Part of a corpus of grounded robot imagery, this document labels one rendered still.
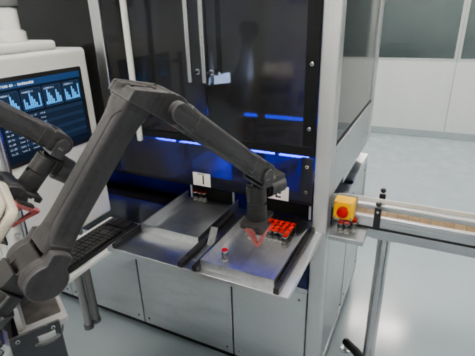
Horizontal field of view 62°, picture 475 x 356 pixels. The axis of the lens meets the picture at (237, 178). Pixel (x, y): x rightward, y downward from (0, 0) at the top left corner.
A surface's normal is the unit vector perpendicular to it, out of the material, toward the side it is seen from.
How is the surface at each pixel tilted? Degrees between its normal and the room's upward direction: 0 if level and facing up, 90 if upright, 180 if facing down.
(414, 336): 0
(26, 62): 90
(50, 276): 100
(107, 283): 90
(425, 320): 0
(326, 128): 90
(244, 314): 90
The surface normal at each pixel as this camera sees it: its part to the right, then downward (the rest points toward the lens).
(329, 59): -0.43, 0.36
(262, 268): -0.03, -0.92
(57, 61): 0.90, 0.15
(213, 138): 0.65, 0.47
